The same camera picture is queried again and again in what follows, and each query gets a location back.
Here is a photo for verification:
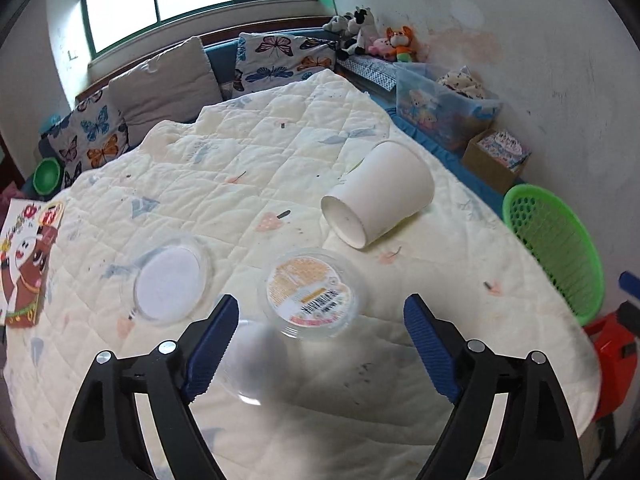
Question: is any red plastic stool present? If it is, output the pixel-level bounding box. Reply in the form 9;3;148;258
585;301;639;420

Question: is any green plastic waste basket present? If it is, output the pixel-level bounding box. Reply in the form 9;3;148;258
502;184;605;326

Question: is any small clear plastic cup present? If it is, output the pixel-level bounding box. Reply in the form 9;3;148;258
215;320;292;406

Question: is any clear plastic lid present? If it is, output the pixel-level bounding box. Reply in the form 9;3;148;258
122;235;213;325

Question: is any cardboard box with print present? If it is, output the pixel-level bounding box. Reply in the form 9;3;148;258
462;129;532;195

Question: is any cartoon bear picture book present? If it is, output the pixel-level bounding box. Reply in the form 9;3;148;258
1;198;64;330

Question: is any labelled plastic pudding cup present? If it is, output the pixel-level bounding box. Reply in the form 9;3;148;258
259;248;368;340

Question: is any clear plastic storage bin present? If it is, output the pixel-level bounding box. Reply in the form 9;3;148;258
339;54;504;152

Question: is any white paper cup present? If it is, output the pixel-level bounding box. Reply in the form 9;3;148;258
321;140;435;249

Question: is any spotted fabric in bin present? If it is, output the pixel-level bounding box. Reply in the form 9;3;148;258
436;66;487;100

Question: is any green plastic bowl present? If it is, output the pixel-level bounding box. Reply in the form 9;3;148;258
32;157;61;196

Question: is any left butterfly pillow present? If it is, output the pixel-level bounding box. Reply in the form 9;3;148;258
46;87;130;188

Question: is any butterfly pillow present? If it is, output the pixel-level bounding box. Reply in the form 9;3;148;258
232;32;336;98
46;87;130;188

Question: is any white quilted blanket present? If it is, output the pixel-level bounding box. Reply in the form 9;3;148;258
4;70;600;479

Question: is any orange fox plush toy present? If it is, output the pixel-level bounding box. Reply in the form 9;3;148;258
386;25;416;63

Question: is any pink plush toy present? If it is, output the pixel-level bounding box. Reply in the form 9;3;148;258
367;37;396;62

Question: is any grey cushion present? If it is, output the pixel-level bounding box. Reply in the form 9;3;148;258
108;36;222;144

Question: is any cow plush toy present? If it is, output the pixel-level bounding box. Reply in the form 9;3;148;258
322;6;378;61

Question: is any right butterfly pillow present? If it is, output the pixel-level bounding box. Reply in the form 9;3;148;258
232;32;336;98

